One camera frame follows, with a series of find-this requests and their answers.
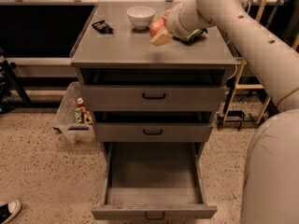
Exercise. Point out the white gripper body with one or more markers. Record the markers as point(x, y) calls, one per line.
point(176, 22)

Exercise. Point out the red apple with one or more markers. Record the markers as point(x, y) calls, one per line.
point(155, 26)

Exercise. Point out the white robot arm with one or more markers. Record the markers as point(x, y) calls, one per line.
point(271, 177)

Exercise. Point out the grey drawer cabinet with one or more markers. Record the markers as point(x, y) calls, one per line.
point(127, 58)

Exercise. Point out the grey top drawer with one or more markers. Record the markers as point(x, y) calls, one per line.
point(152, 98)

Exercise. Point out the grey drawer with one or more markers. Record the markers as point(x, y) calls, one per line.
point(153, 181)
point(151, 132)
point(152, 98)

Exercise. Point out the grey middle drawer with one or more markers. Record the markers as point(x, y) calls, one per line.
point(151, 132)

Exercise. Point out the grey bottom drawer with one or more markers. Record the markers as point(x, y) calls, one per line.
point(153, 181)

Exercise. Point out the green chip bag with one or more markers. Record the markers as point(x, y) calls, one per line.
point(193, 35)

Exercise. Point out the white bowl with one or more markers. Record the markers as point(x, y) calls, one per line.
point(140, 17)

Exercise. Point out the black snack wrapper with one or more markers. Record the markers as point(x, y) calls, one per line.
point(102, 27)

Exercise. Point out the green can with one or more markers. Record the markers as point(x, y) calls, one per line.
point(78, 115)

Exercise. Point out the clear plastic bin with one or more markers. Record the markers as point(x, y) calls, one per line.
point(65, 120)

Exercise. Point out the black stand left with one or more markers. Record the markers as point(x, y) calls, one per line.
point(10, 81)

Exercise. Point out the black white sneaker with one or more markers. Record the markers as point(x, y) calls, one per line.
point(8, 210)

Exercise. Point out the yellow ladder frame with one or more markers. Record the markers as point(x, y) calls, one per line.
point(238, 85)

